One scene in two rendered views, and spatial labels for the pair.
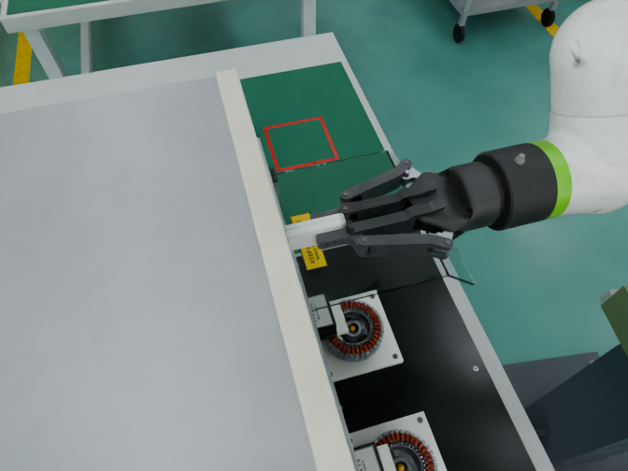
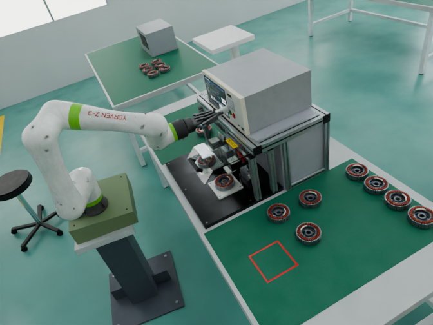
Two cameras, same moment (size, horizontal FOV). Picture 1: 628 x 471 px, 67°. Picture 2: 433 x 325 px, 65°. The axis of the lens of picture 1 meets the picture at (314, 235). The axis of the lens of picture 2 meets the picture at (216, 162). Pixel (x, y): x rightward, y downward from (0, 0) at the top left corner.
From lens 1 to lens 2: 182 cm
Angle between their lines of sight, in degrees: 86
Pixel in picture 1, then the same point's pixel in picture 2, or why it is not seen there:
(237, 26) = not seen: outside the picture
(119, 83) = (418, 275)
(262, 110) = (305, 277)
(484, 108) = not seen: outside the picture
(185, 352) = (228, 73)
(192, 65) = (381, 307)
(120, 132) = (256, 85)
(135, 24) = not seen: outside the picture
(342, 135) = (250, 272)
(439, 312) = (196, 200)
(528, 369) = (152, 314)
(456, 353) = (191, 191)
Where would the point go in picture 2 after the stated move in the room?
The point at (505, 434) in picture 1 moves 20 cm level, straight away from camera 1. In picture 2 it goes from (178, 178) to (150, 196)
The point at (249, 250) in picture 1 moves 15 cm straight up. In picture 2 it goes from (224, 81) to (218, 52)
